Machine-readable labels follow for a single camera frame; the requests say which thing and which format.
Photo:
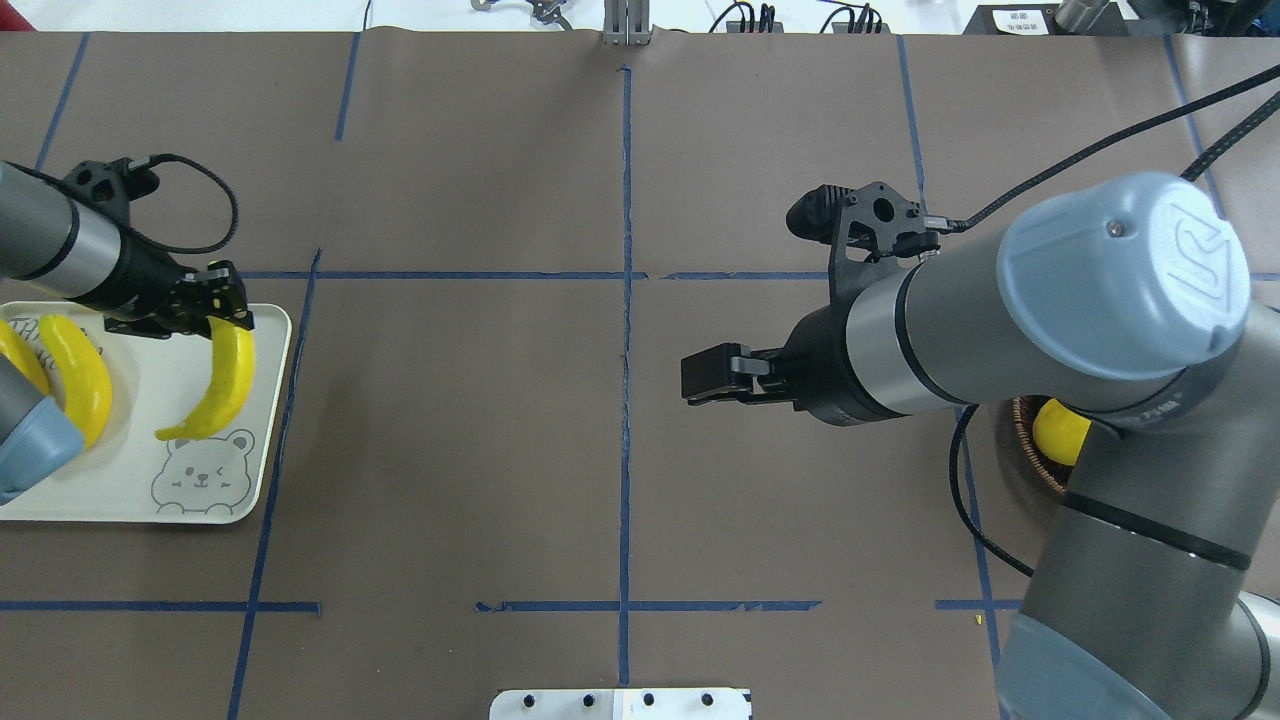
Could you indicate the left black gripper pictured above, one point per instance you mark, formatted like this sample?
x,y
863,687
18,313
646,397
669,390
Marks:
x,y
133,287

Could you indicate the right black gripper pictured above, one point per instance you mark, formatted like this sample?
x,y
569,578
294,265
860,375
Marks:
x,y
820,366

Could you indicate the yellow banana curved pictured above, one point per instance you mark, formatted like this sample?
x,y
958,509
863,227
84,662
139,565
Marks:
x,y
233,367

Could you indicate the yellow banana carried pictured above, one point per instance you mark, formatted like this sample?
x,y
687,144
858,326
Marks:
x,y
15,349

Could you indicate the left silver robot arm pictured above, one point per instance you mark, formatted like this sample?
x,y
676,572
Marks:
x,y
71,239

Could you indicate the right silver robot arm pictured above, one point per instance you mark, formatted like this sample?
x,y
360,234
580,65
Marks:
x,y
1130,303

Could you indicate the brown wicker basket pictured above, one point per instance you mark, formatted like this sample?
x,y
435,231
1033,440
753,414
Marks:
x,y
1046,475

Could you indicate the white bear tray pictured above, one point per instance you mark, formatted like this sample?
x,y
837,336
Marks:
x,y
130,475

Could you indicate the yellow lemon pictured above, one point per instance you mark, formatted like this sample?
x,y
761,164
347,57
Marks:
x,y
1059,433

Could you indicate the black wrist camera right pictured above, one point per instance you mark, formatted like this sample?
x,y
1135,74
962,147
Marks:
x,y
867,230

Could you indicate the aluminium frame post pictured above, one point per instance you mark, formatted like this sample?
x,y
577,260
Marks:
x,y
627,23

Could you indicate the white pedestal column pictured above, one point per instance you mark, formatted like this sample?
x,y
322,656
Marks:
x,y
624,703

